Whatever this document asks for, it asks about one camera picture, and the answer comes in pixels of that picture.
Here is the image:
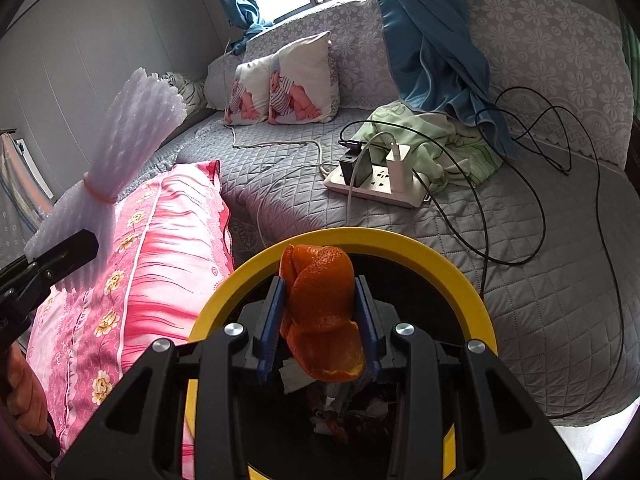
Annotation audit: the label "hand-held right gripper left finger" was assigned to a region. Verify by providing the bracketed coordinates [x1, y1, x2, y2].
[55, 276, 287, 480]

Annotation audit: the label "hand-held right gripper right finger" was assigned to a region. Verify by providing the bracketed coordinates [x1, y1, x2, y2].
[355, 275, 583, 480]

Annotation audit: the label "person's left hand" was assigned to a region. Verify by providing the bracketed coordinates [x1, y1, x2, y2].
[7, 346, 49, 436]

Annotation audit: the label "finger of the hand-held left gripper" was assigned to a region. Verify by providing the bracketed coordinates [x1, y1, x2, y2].
[24, 230, 99, 287]

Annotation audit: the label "light green cloth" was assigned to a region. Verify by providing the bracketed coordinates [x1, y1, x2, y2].
[352, 101, 504, 195]

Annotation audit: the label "long blue curtain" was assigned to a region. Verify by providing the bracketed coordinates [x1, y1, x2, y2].
[361, 0, 522, 157]

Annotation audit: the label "striped patterned cover cloth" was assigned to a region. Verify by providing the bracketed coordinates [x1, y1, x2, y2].
[0, 130, 57, 261]

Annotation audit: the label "baby print pillow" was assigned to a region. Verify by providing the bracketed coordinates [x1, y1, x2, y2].
[268, 31, 341, 125]
[223, 55, 281, 127]

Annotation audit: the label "pink floral blanket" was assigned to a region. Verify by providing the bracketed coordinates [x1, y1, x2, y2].
[25, 160, 236, 463]

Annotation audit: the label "orange peel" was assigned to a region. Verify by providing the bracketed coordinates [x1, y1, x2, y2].
[278, 244, 366, 384]

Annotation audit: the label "yellow-rimmed black trash bin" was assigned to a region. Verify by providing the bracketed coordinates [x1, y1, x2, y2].
[186, 227, 499, 480]

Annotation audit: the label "white charger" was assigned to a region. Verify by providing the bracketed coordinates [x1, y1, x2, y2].
[385, 144, 412, 194]

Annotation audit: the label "black charger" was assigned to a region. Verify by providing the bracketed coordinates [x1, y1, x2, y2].
[339, 140, 374, 184]

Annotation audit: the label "white power strip cord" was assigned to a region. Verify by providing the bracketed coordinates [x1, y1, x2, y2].
[229, 124, 328, 171]

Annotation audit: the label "black charging cable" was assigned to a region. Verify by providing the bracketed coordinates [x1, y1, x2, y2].
[340, 86, 627, 420]

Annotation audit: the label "short blue curtain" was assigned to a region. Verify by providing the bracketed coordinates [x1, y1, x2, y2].
[202, 0, 274, 57]

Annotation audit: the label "white power strip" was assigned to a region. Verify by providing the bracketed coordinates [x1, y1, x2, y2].
[324, 160, 432, 209]

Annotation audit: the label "white tiger plush toy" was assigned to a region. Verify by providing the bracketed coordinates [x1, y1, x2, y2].
[164, 72, 209, 112]

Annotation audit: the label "purple foam nets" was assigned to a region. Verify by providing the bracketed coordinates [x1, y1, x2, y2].
[25, 67, 187, 295]

